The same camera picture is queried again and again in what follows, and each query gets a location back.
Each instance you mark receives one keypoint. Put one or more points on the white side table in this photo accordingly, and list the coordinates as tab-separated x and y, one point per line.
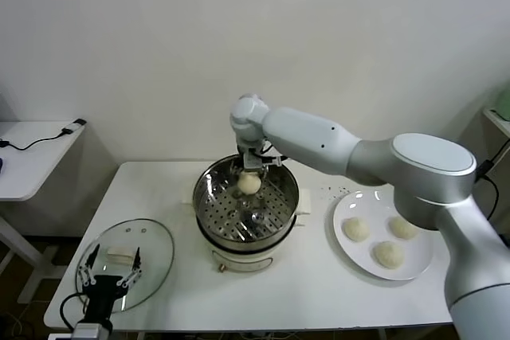
36	165

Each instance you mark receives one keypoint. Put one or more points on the white steamed baozi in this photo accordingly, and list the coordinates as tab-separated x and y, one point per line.
356	229
388	254
249	183
403	227

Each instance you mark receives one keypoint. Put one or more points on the white round plate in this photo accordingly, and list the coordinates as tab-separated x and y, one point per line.
358	256

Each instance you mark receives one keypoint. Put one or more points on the white shelf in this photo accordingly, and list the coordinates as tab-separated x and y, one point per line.
500	121

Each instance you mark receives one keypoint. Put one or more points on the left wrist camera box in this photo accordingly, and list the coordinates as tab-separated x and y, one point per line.
85	332

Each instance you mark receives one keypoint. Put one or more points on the steel steamer pot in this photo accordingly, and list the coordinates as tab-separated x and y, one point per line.
239	258

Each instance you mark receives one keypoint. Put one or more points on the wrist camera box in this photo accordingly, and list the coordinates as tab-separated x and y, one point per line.
253	161
85	332

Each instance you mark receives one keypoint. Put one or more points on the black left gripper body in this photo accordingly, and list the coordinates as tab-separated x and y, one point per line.
103	296

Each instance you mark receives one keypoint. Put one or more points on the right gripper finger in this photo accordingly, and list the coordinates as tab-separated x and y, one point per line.
241	170
264	178

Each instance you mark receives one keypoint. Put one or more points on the dark blue object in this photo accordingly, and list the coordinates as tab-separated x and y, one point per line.
2	166

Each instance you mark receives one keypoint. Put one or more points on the small black device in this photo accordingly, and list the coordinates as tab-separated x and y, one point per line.
80	122

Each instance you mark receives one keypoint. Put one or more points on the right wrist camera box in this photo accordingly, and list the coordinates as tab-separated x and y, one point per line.
253	161

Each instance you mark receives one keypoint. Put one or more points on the dark crumb specks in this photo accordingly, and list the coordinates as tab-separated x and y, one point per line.
323	188

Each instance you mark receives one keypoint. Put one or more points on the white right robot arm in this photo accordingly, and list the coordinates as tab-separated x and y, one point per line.
311	137

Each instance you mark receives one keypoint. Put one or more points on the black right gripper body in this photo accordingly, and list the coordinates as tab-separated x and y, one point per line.
251	147

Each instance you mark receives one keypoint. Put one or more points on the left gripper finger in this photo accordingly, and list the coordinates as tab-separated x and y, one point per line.
136	268
84	272

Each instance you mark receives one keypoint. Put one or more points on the stainless steel steamer basket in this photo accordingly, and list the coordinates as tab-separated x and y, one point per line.
215	196

